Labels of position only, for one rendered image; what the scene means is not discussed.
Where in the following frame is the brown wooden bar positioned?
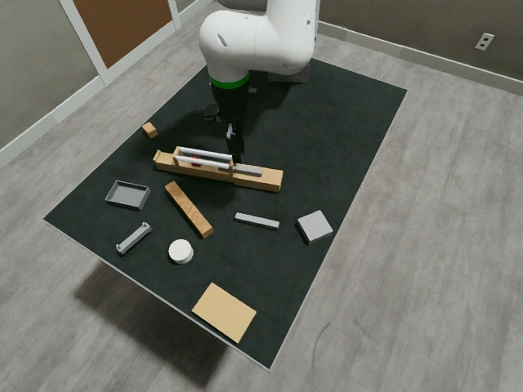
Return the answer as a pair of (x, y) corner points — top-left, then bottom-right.
(165, 181), (213, 238)

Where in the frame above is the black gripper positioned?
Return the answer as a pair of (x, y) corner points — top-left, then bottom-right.
(218, 101), (248, 164)

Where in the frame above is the tan flat rectangular board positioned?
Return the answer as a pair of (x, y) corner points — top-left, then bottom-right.
(192, 283), (257, 344)

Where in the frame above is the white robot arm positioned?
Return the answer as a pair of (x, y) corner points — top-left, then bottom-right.
(199, 0), (316, 124)

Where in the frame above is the white cylinder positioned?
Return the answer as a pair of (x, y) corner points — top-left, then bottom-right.
(169, 239), (193, 264)

